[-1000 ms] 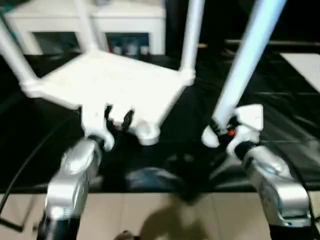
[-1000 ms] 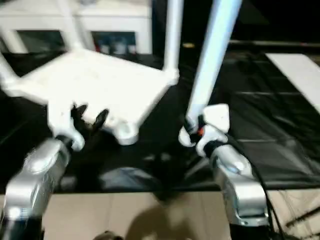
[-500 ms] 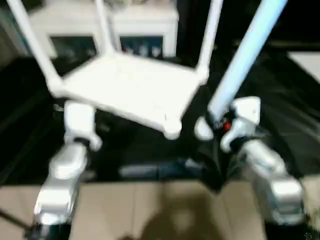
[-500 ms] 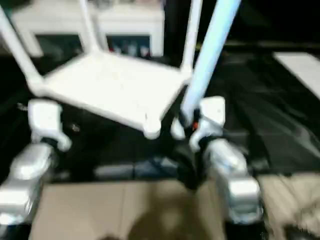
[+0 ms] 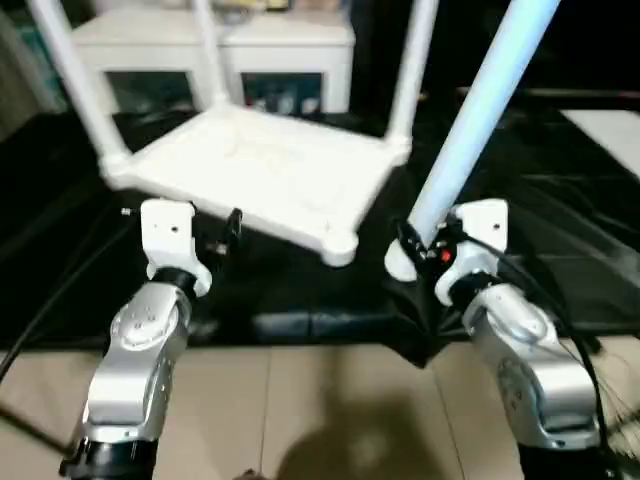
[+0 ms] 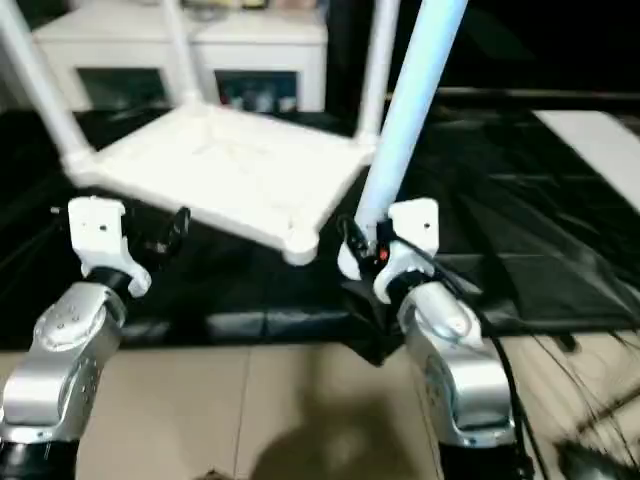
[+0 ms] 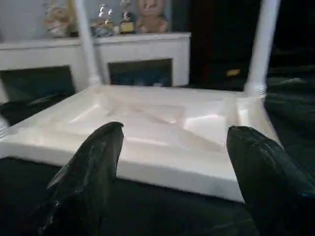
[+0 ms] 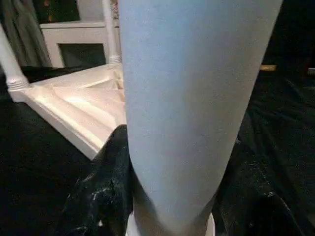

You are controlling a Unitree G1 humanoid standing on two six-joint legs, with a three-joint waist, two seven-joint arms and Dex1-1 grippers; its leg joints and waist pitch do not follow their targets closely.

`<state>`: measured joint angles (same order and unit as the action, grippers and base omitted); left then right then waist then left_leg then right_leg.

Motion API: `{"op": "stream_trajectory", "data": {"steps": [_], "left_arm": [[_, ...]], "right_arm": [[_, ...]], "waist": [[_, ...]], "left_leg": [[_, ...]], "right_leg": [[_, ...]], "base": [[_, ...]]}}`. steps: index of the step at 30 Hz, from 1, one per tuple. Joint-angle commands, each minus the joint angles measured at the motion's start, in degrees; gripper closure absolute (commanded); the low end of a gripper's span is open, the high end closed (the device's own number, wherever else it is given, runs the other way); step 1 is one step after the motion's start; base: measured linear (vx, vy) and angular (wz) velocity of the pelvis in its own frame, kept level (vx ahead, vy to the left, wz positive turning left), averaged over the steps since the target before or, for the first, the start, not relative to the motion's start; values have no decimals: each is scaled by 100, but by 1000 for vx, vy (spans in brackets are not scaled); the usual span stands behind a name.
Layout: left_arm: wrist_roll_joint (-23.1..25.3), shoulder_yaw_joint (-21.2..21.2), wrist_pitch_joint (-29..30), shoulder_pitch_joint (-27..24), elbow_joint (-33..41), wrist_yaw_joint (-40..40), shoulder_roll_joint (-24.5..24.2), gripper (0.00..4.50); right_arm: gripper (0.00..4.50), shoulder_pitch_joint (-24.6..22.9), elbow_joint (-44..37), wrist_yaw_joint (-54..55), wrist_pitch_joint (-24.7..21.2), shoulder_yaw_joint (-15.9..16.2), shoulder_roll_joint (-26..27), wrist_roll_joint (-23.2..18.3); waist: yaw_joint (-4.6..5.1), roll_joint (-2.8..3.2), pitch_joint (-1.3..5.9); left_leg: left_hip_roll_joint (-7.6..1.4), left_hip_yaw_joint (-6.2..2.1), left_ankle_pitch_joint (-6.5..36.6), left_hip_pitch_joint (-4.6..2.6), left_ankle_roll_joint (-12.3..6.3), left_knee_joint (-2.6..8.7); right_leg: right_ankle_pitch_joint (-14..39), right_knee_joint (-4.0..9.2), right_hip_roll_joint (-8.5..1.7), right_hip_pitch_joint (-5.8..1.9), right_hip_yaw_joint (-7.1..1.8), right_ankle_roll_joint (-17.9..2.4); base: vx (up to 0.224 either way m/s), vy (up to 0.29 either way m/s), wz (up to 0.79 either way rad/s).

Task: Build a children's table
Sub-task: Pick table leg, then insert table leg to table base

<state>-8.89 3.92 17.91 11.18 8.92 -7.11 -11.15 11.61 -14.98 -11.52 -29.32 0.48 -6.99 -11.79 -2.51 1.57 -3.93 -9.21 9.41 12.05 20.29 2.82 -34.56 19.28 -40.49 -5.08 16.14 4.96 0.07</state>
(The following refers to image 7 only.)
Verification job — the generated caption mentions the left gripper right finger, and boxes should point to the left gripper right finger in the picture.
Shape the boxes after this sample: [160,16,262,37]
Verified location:
[225,125,315,236]

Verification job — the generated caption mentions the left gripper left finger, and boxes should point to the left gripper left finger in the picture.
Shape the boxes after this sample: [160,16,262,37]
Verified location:
[36,121,124,236]

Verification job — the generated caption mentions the white plastic table top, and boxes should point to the white plastic table top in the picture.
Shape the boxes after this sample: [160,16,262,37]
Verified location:
[0,85,283,204]

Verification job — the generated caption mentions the black work mat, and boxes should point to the black work mat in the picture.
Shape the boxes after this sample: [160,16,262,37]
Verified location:
[0,73,315,236]

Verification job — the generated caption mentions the white glass-door cabinet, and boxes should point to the white glass-door cabinet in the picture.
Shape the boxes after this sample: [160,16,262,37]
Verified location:
[0,31,191,104]

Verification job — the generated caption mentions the dark item on cabinet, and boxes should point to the dark item on cabinet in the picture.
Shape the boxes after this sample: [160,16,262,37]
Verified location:
[91,3,119,37]

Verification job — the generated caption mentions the dark bottle figure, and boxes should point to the dark bottle figure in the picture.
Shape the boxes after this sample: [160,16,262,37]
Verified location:
[119,11,136,35]

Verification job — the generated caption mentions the beige plush toy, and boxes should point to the beige plush toy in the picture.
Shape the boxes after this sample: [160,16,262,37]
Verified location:
[44,3,72,37]

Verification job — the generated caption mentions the brown plush bear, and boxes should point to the brown plush bear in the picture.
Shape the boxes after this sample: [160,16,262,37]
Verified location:
[135,0,168,34]

